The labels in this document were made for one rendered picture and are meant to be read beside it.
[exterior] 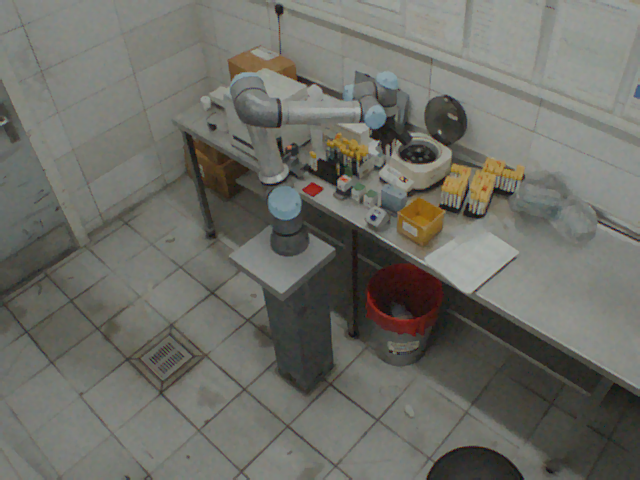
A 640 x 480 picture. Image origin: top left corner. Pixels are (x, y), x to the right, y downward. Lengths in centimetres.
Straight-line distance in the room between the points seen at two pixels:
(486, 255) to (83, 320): 224
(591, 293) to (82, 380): 244
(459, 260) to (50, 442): 209
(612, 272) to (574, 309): 26
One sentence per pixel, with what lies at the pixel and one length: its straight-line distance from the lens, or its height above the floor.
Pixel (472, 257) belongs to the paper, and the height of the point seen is 89.
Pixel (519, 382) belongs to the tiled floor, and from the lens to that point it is 297.
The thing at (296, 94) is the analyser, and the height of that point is 116.
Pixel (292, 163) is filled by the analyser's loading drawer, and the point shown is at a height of 93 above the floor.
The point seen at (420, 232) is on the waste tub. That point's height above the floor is 94.
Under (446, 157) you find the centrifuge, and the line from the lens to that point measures 247.
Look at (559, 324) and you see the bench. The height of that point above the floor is 87.
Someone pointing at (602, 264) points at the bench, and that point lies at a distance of 234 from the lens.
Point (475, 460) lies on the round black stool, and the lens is 201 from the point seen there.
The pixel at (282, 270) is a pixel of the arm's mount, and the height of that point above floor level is 92.
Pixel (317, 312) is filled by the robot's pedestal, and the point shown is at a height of 54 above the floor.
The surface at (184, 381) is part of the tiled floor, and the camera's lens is 298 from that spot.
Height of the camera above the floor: 247
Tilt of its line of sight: 45 degrees down
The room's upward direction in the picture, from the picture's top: 4 degrees counter-clockwise
